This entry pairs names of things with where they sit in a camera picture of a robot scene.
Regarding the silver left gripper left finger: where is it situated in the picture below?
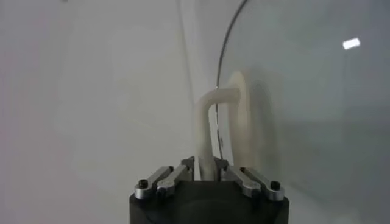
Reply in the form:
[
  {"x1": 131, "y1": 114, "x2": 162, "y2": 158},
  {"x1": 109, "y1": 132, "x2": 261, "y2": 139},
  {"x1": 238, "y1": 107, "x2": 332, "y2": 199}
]
[{"x1": 133, "y1": 156, "x2": 195, "y2": 200}]

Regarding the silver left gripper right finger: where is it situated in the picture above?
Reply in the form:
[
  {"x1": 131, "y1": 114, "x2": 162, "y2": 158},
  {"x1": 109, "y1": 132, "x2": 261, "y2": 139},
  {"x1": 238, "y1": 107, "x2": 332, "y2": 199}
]
[{"x1": 214, "y1": 156, "x2": 285, "y2": 201}]

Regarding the glass lid with cream handle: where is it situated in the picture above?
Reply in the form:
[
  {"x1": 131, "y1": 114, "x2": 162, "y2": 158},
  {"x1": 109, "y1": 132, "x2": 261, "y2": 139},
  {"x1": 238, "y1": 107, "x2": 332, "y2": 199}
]
[{"x1": 194, "y1": 0, "x2": 390, "y2": 224}]

